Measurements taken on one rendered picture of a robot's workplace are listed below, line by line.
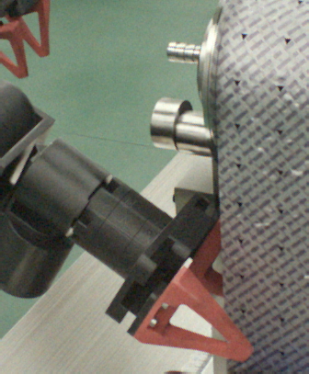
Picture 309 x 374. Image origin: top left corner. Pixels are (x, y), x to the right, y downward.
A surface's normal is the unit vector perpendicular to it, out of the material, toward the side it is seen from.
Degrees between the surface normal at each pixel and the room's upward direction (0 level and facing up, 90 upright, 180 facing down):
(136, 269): 89
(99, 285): 0
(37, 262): 106
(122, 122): 0
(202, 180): 0
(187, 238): 31
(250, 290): 90
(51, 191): 66
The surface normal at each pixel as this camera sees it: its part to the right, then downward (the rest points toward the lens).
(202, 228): 0.41, -0.69
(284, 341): -0.43, 0.44
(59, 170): 0.07, -0.29
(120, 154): -0.06, -0.89
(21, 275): -0.09, 0.62
